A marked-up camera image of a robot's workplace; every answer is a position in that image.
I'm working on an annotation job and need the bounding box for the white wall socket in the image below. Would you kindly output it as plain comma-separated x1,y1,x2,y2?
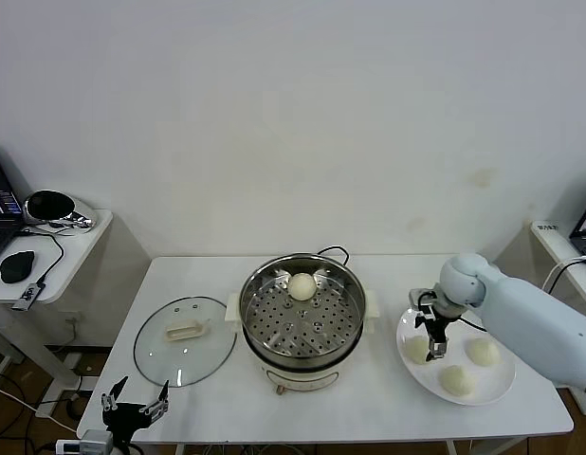
64,314,82,344

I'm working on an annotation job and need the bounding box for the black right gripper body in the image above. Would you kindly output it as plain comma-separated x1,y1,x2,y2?
414,301,460,342

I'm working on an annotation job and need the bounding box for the round white plate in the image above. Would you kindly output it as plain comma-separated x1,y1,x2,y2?
394,299,519,409

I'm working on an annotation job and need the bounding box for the white steamed baozi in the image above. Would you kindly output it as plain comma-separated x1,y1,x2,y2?
466,337,502,368
438,364,476,396
403,335,431,366
287,272,318,302

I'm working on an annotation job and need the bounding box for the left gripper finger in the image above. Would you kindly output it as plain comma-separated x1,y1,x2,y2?
100,375,130,410
140,378,172,419

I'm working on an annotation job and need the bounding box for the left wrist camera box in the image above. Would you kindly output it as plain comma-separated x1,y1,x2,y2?
54,428,115,455

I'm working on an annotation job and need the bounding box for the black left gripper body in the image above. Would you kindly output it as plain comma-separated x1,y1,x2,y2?
101,401,155,447

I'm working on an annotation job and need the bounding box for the black laptop purple screen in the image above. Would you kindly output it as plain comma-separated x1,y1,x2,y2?
0,142,27,269

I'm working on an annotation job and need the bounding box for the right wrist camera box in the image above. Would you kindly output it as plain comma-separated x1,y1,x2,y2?
408,286,439,315

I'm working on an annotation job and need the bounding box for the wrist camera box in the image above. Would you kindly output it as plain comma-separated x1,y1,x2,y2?
54,428,115,455
408,286,439,315

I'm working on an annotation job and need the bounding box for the black cable with plug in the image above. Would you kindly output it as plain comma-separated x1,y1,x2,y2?
545,259,586,296

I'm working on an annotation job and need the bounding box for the black computer mouse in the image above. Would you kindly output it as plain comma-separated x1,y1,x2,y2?
0,250,37,286

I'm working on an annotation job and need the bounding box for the black floor cable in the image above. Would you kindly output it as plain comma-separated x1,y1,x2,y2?
0,371,28,440

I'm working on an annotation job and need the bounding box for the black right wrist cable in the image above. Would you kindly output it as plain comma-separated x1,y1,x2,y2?
456,315,487,334

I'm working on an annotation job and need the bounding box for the cream electric cooker base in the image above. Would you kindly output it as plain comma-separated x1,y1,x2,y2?
243,326,369,397

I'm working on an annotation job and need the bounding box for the round glass lid cream handle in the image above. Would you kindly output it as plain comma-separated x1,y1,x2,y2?
133,296,239,390

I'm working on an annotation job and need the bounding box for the stainless steel steamer pot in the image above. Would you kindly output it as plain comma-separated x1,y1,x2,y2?
224,254,382,372

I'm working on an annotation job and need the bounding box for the shiny chrome black device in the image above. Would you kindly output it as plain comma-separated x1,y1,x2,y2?
23,189,97,229

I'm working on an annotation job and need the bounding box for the black cooker power cord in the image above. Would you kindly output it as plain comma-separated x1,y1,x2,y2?
315,245,352,267

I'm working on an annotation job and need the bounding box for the white floor cable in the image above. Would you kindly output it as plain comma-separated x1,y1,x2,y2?
0,381,82,435

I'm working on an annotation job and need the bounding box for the black usb hub cable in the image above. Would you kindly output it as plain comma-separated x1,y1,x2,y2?
19,227,65,286

